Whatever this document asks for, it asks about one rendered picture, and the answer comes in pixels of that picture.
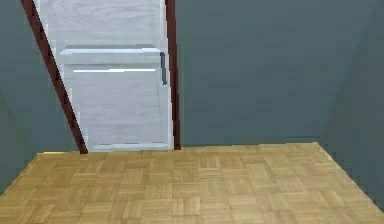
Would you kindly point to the white room door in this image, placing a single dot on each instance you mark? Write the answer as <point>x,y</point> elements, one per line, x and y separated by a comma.
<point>116,106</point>

